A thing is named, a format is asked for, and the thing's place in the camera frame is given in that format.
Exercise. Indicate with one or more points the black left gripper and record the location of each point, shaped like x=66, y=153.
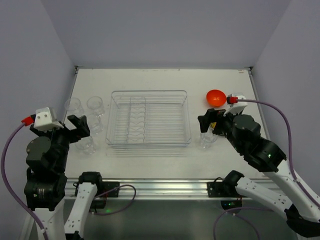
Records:
x=69, y=131

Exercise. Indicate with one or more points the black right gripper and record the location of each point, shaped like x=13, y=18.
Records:
x=216, y=122

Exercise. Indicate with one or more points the brown patterned plate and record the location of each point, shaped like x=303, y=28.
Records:
x=213, y=125

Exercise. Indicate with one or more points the clear glass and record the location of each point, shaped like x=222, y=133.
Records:
x=74, y=107
x=207, y=139
x=95, y=105
x=86, y=145
x=94, y=123

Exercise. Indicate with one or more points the orange plastic bowl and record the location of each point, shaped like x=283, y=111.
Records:
x=216, y=98

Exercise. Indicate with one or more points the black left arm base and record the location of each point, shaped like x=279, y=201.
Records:
x=106, y=190

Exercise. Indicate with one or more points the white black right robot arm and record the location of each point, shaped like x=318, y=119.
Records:
x=302, y=215

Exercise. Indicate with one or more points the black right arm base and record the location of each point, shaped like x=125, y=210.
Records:
x=229, y=198

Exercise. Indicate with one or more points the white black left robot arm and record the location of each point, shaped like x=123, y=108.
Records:
x=46, y=180

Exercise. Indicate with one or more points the clear plastic dish tray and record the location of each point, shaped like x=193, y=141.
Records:
x=167, y=119

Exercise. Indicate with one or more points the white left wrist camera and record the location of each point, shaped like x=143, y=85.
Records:
x=46, y=119

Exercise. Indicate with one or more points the aluminium mounting rail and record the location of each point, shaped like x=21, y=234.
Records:
x=164, y=189

